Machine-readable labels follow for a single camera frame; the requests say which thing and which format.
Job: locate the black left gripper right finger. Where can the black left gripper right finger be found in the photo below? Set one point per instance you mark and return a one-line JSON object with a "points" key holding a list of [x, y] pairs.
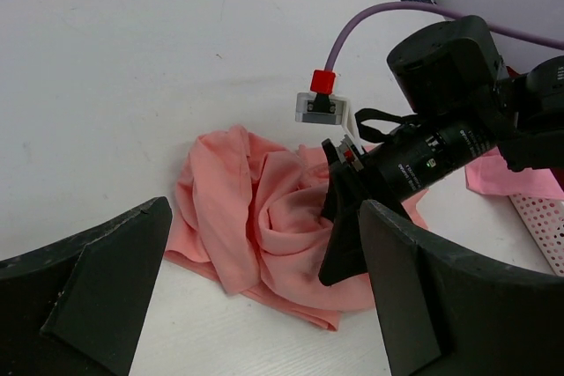
{"points": [[444, 309]]}

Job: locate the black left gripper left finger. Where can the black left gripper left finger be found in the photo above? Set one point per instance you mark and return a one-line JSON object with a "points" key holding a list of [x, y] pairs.
{"points": [[78, 305]]}

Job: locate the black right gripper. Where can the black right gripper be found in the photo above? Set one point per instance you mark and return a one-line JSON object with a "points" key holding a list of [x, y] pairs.
{"points": [[410, 159]]}

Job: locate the salmon pink t shirt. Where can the salmon pink t shirt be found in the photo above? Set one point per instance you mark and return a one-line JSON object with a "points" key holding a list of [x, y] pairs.
{"points": [[248, 216]]}

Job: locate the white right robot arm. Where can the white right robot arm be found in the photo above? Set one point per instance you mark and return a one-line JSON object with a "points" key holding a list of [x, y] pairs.
{"points": [[464, 104]]}

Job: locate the white perforated laundry basket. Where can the white perforated laundry basket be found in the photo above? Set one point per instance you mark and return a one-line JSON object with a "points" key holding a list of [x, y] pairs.
{"points": [[544, 220]]}

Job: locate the light pink t shirt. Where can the light pink t shirt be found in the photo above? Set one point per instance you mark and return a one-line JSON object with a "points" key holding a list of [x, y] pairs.
{"points": [[489, 175]]}

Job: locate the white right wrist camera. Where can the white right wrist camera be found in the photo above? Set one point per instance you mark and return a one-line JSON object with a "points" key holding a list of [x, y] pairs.
{"points": [[321, 106]]}

